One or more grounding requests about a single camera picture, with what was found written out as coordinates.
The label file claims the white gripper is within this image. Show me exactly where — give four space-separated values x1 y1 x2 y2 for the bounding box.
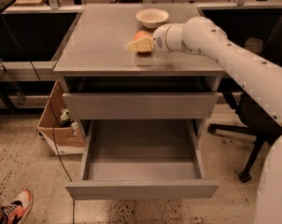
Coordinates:
125 23 189 53

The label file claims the orange fruit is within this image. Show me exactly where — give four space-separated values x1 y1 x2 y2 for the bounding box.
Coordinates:
134 31 152 53

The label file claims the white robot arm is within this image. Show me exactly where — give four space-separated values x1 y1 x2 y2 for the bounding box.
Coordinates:
125 17 282 224

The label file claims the grey drawer cabinet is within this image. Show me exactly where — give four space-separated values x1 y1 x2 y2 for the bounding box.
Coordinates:
52 3 229 202

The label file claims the closed grey top drawer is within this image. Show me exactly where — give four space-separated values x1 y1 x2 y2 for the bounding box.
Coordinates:
63 92 218 119

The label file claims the open grey middle drawer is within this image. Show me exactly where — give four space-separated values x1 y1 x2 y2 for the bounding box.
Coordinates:
65 119 219 200

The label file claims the white bowl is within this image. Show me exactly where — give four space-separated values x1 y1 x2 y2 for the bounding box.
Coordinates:
135 8 169 29

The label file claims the green white item in box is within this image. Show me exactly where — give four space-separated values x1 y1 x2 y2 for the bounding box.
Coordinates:
59 108 78 132

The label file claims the cardboard box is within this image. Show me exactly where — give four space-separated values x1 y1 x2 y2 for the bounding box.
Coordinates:
37 81 85 155

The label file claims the black office chair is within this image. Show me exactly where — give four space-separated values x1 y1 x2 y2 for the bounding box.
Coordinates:
207 15 282 183

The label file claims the orange white sneaker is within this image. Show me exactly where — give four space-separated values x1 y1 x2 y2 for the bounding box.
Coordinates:
0 189 33 224

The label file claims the black cable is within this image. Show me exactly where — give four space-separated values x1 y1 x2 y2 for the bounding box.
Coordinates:
0 0 77 224

